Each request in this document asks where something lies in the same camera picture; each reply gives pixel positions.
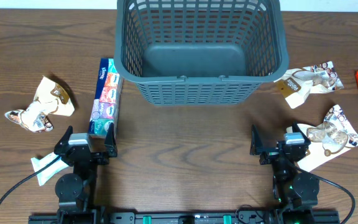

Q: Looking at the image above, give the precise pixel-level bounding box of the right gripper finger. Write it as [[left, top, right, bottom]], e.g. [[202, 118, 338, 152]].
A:
[[291, 121, 310, 146], [250, 124, 264, 156]]

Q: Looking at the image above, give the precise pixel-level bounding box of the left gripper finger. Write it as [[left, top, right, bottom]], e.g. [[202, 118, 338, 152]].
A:
[[54, 126, 73, 155], [104, 123, 117, 157]]

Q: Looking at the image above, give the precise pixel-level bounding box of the Kleenex tissue multipack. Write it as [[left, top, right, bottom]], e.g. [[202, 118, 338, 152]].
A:
[[88, 58, 123, 138]]

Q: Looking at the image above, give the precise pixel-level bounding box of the cream snack bag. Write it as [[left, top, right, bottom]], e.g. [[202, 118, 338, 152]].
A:
[[4, 77, 75, 133], [274, 61, 344, 109], [297, 105, 358, 172]]

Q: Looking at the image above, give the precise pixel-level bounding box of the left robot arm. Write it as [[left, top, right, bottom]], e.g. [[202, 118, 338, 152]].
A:
[[54, 123, 117, 224]]

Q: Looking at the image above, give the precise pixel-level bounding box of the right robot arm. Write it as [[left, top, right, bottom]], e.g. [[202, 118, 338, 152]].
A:
[[250, 123, 319, 223]]

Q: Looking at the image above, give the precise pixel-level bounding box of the white light-blue small packet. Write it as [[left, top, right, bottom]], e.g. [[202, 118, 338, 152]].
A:
[[30, 152, 68, 186]]

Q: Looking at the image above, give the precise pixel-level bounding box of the crumpled cream snack bag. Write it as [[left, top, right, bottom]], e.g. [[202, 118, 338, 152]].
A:
[[4, 77, 75, 133]]

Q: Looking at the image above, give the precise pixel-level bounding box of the grey plastic lattice basket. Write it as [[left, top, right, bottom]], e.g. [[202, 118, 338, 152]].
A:
[[114, 0, 289, 105]]

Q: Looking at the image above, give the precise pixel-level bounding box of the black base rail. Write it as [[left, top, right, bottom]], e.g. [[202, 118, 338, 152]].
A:
[[27, 210, 340, 224]]

